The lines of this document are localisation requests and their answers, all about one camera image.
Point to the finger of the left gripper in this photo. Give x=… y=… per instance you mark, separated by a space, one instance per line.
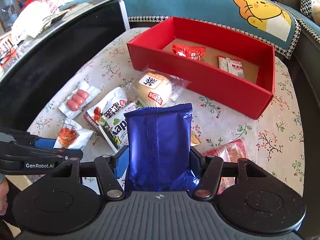
x=25 y=138
x=16 y=152

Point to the tan small biscuit packet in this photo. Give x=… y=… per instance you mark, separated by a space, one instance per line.
x=194 y=140

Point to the white duck gizzard packet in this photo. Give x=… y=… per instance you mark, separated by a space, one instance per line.
x=106 y=108

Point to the blue sofa cover with lion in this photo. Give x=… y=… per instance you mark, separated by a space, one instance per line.
x=271 y=22

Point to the Kaprons wafer packet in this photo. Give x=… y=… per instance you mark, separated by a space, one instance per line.
x=114 y=128

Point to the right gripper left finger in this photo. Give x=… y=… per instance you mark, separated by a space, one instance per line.
x=109 y=169

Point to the person hand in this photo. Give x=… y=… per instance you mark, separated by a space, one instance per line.
x=4 y=189

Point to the red clear pastry packet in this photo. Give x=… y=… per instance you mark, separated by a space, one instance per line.
x=229 y=152

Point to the black coffee table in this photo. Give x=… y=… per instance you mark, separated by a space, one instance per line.
x=43 y=66

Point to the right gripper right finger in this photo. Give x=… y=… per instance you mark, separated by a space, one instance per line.
x=208 y=170

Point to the red cardboard box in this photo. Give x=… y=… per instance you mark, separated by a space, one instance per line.
x=249 y=95

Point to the white plastic bag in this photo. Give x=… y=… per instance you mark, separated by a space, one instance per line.
x=33 y=18

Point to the round cake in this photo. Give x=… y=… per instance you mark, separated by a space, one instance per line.
x=157 y=89

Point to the silver red spicy strip packet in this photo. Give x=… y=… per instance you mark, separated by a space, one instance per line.
x=231 y=66

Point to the red Trolli candy packet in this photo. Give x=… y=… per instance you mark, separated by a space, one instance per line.
x=189 y=52

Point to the pink sausage pack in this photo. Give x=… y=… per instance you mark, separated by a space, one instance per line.
x=78 y=99

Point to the white noodle snack bag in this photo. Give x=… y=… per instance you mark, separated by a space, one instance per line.
x=72 y=136

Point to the blue foil snack packet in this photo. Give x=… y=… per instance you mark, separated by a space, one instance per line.
x=159 y=149

